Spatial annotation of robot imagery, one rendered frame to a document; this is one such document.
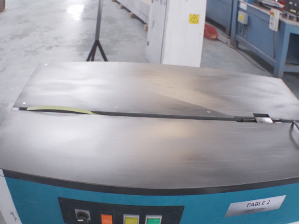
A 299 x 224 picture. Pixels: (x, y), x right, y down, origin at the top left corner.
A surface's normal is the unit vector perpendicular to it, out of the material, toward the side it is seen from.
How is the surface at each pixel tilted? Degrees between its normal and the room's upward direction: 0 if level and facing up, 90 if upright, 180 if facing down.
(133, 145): 0
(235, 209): 90
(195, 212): 90
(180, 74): 0
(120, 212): 90
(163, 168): 0
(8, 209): 90
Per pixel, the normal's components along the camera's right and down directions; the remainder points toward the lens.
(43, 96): 0.09, -0.87
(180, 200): 0.07, 0.50
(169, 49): 0.30, 0.50
